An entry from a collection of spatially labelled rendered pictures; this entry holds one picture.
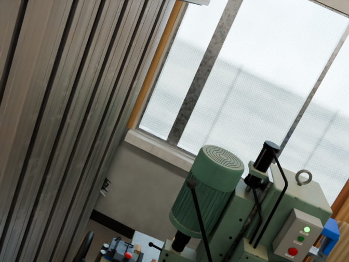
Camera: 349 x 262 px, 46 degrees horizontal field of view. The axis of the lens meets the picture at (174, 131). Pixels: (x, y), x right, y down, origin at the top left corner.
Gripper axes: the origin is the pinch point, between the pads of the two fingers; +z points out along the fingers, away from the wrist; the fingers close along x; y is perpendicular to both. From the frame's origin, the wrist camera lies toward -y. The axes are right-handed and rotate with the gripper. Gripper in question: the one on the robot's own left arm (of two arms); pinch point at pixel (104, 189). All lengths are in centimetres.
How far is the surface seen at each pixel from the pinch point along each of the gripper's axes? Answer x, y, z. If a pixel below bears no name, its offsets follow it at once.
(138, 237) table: -4.3, 9.7, 29.6
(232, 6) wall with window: 137, -64, 34
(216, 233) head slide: 18, 47, 6
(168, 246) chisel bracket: 2.2, 32.6, 13.0
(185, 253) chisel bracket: 5.1, 38.2, 17.1
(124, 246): -9.8, 21.0, 8.3
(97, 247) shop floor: -33, -71, 129
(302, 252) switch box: 32, 74, 7
